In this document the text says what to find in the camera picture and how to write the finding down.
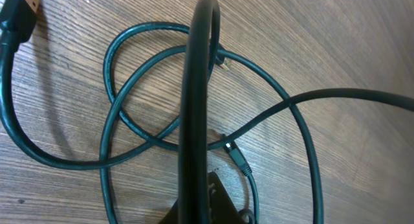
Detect black usb cable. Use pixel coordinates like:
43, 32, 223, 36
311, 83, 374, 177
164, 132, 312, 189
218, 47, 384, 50
0, 0, 414, 172

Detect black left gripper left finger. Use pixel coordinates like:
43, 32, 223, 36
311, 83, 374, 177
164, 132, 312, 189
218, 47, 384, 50
159, 201, 179, 224

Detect black cable bundle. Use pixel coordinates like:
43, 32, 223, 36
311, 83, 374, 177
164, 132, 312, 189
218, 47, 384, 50
98, 0, 325, 224

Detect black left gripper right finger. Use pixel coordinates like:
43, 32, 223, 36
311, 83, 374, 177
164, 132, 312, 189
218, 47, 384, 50
208, 172, 246, 224

